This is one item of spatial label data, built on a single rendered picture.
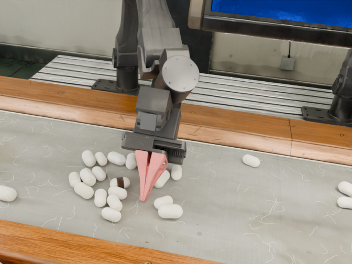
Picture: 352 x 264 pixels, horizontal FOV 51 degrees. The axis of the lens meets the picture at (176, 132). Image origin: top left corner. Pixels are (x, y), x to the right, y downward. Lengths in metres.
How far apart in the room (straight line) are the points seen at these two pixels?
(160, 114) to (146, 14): 0.22
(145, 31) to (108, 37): 2.17
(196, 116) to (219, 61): 1.93
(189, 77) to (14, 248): 0.33
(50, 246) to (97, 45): 2.42
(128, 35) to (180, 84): 0.42
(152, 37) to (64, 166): 0.27
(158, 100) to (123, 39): 0.45
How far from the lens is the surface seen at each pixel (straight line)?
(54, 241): 0.52
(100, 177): 0.63
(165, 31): 0.65
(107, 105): 0.81
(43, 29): 3.00
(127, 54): 0.98
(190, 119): 0.77
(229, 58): 2.69
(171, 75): 0.54
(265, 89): 1.19
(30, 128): 0.80
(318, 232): 0.62
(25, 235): 0.54
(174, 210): 0.56
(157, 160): 0.57
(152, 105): 0.52
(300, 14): 0.39
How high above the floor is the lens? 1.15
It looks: 32 degrees down
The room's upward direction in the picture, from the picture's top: 5 degrees clockwise
